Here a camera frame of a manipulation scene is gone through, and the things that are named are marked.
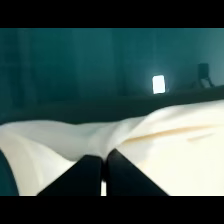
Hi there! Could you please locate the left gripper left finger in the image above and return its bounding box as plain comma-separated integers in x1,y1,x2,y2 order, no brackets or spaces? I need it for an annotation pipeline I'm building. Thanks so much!
37,154,103,197

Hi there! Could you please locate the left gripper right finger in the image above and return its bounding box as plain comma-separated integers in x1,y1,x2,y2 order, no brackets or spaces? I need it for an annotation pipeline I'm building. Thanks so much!
105,148,170,197

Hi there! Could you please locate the cream garment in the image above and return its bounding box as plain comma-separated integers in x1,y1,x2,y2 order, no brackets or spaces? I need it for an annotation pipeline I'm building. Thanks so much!
0,99,224,197

